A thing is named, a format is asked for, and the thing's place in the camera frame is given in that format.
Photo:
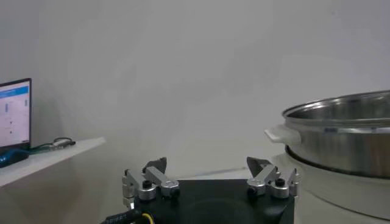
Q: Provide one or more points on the white side table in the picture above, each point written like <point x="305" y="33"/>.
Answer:
<point x="55" y="155"/>

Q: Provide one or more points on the white electric cooker base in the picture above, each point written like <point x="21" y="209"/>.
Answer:
<point x="335" y="191"/>

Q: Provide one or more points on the stainless steel steamer basket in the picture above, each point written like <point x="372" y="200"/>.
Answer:
<point x="341" y="146"/>

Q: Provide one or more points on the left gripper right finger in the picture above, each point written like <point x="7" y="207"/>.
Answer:
<point x="262" y="178"/>

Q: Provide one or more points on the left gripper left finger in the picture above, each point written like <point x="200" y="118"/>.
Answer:
<point x="146" y="190"/>

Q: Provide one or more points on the blue object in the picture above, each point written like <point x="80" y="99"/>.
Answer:
<point x="12" y="156"/>

